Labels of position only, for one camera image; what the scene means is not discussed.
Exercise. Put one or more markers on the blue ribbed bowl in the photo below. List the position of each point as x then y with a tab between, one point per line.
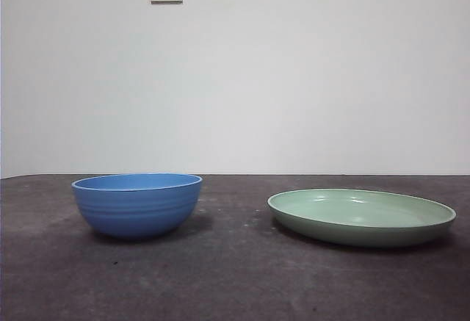
136	214

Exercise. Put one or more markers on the green round plate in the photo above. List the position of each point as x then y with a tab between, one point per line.
361	225

